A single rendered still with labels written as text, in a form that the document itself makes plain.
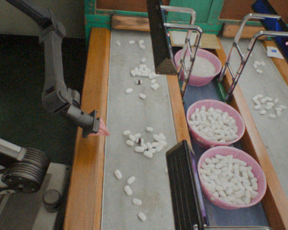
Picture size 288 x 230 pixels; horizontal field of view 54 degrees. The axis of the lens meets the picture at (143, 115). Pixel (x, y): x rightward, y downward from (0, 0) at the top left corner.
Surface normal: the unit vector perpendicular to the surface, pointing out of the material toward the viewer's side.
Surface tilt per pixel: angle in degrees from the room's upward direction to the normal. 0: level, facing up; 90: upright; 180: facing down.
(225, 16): 90
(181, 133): 0
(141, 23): 66
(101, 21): 90
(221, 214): 0
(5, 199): 0
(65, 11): 90
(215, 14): 90
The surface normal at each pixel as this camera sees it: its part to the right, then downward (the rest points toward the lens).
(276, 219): -0.99, -0.04
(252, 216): 0.11, -0.68
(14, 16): 0.08, 0.73
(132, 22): 0.09, 0.41
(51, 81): -0.50, -0.44
